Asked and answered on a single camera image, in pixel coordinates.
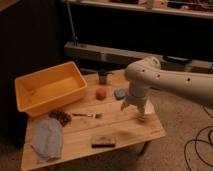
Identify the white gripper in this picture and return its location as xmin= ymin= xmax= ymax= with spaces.
xmin=121 ymin=88 xmax=149 ymax=115

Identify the brown grape bunch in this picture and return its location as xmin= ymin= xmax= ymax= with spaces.
xmin=48 ymin=111 xmax=72 ymax=126

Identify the dark metal cup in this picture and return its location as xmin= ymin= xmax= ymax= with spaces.
xmin=98 ymin=70 xmax=110 ymax=85

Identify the yellow plastic tray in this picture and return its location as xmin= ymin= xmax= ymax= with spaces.
xmin=15 ymin=61 xmax=87 ymax=117

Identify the wooden table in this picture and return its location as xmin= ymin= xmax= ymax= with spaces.
xmin=21 ymin=70 xmax=166 ymax=171

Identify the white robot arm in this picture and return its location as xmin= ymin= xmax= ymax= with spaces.
xmin=121 ymin=56 xmax=213 ymax=115

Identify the grey lamp stand pole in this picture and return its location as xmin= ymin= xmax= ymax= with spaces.
xmin=66 ymin=0 xmax=78 ymax=46

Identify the blue grey cloth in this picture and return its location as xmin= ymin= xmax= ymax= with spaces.
xmin=31 ymin=118 xmax=63 ymax=163

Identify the blue sponge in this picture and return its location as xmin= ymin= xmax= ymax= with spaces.
xmin=114 ymin=88 xmax=127 ymax=100

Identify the black floor cable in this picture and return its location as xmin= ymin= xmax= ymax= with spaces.
xmin=183 ymin=105 xmax=213 ymax=171

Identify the dark rectangular block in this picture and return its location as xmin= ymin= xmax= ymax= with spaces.
xmin=91 ymin=136 xmax=116 ymax=148

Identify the red pepper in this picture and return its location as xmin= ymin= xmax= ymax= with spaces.
xmin=96 ymin=88 xmax=107 ymax=100

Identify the stack of white bowls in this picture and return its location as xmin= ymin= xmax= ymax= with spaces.
xmin=137 ymin=100 xmax=155 ymax=120

